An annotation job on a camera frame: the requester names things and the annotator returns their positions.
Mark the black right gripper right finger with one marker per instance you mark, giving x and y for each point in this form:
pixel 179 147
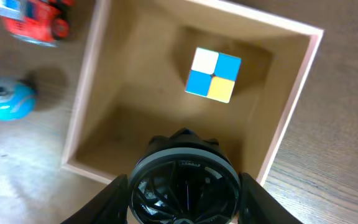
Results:
pixel 257 206

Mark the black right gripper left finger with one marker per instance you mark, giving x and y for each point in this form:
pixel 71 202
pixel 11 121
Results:
pixel 107 207

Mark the blue toy ball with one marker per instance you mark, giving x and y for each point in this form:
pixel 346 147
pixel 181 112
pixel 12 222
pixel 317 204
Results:
pixel 17 99

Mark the pink cardboard box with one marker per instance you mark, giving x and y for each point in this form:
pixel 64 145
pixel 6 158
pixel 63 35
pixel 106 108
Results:
pixel 137 61

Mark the red toy fire truck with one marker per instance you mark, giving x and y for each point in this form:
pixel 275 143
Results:
pixel 41 22

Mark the multicoloured puzzle cube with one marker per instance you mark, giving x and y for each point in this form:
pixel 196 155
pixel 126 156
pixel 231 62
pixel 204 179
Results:
pixel 213 75

